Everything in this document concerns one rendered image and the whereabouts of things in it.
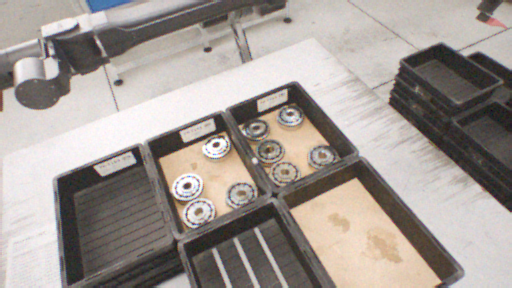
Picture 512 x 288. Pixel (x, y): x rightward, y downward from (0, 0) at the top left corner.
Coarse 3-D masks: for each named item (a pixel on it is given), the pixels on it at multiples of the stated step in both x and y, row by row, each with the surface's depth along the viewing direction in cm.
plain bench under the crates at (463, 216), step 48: (288, 48) 173; (192, 96) 157; (240, 96) 154; (336, 96) 148; (48, 144) 146; (96, 144) 143; (384, 144) 129; (432, 144) 127; (48, 192) 130; (432, 192) 115; (480, 192) 113; (480, 240) 103
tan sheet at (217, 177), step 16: (160, 160) 118; (176, 160) 117; (192, 160) 117; (240, 160) 115; (176, 176) 113; (208, 176) 112; (224, 176) 111; (240, 176) 111; (208, 192) 108; (224, 192) 107; (224, 208) 104
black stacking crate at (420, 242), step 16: (336, 176) 100; (352, 176) 105; (368, 176) 99; (304, 192) 98; (320, 192) 103; (368, 192) 103; (384, 192) 94; (384, 208) 98; (400, 208) 89; (400, 224) 93; (416, 240) 88; (432, 256) 84; (448, 272) 81
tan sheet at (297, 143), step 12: (276, 132) 121; (288, 132) 121; (300, 132) 120; (312, 132) 120; (252, 144) 119; (288, 144) 117; (300, 144) 117; (312, 144) 116; (288, 156) 114; (300, 156) 113; (264, 168) 112; (300, 168) 110
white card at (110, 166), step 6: (120, 156) 110; (126, 156) 111; (132, 156) 112; (108, 162) 109; (114, 162) 110; (120, 162) 112; (126, 162) 113; (132, 162) 114; (96, 168) 109; (102, 168) 110; (108, 168) 111; (114, 168) 112; (120, 168) 114; (102, 174) 112; (108, 174) 113
